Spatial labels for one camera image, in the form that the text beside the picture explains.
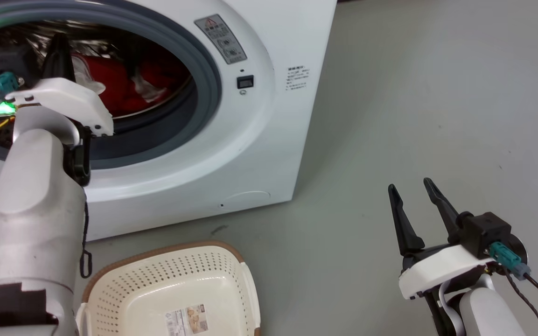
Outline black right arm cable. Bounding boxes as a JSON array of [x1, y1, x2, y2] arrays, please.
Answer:
[[504, 270, 538, 336]]

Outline cream perforated laundry basket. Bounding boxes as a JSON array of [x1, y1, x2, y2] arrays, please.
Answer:
[[75, 241, 261, 336]]

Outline teal cable connector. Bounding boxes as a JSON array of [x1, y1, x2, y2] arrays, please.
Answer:
[[0, 72, 21, 99], [489, 241, 531, 281]]

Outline white garment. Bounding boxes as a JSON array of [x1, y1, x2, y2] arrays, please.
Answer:
[[131, 70, 168, 104]]

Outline teal right cable connector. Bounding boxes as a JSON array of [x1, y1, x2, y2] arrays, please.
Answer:
[[489, 241, 531, 281]]

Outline small printed text label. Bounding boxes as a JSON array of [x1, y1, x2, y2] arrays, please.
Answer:
[[286, 67, 311, 91]]

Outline red garment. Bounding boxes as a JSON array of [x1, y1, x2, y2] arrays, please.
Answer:
[[70, 50, 191, 118]]

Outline grey warning sticker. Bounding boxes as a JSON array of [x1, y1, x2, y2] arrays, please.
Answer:
[[194, 14, 248, 65]]

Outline paper label sticker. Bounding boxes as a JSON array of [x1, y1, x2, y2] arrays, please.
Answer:
[[165, 304, 209, 336]]

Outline grey rubber door gasket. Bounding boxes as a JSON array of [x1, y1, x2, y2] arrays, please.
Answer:
[[0, 0, 223, 170]]

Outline teal left cable connector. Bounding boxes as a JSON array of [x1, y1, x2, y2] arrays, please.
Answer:
[[0, 72, 21, 99]]

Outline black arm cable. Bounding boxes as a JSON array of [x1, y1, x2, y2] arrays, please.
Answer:
[[504, 270, 538, 336], [79, 201, 93, 280]]

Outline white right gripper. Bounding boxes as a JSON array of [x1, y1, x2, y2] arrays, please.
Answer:
[[387, 177, 495, 300]]

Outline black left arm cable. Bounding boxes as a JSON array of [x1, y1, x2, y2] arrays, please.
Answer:
[[79, 201, 93, 280]]

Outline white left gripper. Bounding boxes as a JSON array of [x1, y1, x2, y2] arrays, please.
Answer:
[[5, 32, 114, 137]]

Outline white front-load washing machine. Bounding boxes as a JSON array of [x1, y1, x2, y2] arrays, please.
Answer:
[[0, 0, 338, 242]]

